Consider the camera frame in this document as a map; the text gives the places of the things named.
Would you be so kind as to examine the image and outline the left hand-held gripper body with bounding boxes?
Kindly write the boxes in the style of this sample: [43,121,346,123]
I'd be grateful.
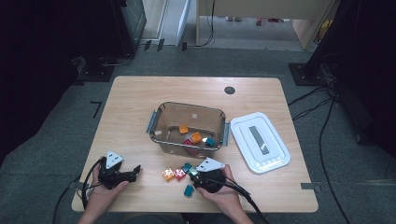
[97,150,134,190]

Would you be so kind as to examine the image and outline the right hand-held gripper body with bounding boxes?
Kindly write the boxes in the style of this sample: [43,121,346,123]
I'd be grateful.
[192,157,227,193]

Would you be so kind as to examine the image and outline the red square building block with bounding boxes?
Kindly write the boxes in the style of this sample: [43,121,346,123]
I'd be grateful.
[173,167,187,182]

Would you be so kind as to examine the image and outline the transparent brown plastic container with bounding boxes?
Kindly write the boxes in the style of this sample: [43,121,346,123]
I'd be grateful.
[146,101,232,160]

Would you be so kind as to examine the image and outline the person's left hand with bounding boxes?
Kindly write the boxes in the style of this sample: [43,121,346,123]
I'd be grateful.
[83,163,131,217]

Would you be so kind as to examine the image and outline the person's right hand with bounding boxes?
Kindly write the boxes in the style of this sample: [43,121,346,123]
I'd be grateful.
[196,163,248,219]

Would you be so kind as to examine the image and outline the grey tape piece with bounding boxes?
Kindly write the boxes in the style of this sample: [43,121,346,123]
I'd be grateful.
[68,181,92,191]
[300,182,322,191]

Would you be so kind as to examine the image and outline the white container lid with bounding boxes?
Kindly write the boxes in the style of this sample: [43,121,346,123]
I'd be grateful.
[229,111,291,175]

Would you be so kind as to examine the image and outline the black tape corner mark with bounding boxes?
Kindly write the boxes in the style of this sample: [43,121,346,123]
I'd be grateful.
[90,100,103,119]

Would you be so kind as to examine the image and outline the black stand base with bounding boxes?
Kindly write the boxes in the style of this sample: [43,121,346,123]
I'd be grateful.
[288,62,329,88]
[77,55,115,84]

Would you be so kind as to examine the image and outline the dark curtain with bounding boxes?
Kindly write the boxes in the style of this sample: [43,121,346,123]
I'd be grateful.
[0,0,126,160]
[306,0,396,158]

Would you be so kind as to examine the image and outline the dark cabinet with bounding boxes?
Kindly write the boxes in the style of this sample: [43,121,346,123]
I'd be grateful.
[119,0,148,56]

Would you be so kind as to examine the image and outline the white panel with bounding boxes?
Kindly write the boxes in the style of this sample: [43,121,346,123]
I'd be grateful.
[175,0,192,48]

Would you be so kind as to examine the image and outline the red shoes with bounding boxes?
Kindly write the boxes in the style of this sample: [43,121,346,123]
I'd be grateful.
[255,17,282,25]

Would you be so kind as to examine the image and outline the light wooden desk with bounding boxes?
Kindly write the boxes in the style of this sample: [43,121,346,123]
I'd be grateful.
[195,0,339,52]

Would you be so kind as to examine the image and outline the yellow object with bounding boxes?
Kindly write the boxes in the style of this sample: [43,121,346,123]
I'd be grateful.
[315,19,334,44]

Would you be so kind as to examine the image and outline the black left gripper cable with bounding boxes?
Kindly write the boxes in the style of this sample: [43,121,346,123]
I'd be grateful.
[51,157,107,224]

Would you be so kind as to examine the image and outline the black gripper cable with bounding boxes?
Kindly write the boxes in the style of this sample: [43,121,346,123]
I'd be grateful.
[218,176,271,224]
[51,157,107,224]

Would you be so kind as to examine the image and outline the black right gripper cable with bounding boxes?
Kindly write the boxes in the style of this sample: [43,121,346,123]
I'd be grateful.
[218,176,271,224]

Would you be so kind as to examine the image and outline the grey floor cable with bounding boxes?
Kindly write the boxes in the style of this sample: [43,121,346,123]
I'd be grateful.
[98,51,135,68]

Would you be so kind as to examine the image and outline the black floor cable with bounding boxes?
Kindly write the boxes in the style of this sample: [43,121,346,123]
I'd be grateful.
[288,85,332,107]
[318,99,352,224]
[291,97,334,122]

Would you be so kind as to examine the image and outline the black hanging cable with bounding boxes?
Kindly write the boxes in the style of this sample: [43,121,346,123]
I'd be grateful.
[199,0,217,48]

